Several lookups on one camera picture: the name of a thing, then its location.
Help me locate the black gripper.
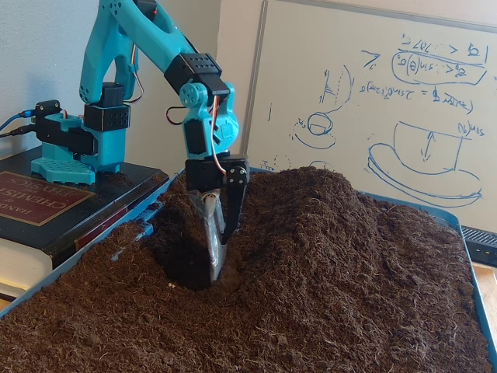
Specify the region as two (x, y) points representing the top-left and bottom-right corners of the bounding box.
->
(184, 153), (251, 283)

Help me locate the brown soil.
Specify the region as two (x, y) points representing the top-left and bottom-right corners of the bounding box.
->
(0, 166), (492, 373)

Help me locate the black chemistry physics handbook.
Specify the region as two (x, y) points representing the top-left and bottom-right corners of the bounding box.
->
(0, 149), (170, 300)

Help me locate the whiteboard with blue drawings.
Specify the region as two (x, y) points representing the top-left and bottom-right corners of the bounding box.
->
(238, 0), (497, 234)

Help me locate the blue plastic tray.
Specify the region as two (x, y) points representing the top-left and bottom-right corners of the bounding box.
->
(0, 157), (497, 373)

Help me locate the black grille device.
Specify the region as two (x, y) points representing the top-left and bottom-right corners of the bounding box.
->
(460, 226), (497, 267)

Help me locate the black power cable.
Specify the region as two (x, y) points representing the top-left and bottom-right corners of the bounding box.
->
(0, 124), (39, 138)

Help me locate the blue usb cable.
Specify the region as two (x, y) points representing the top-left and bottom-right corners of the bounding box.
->
(0, 110), (39, 131)

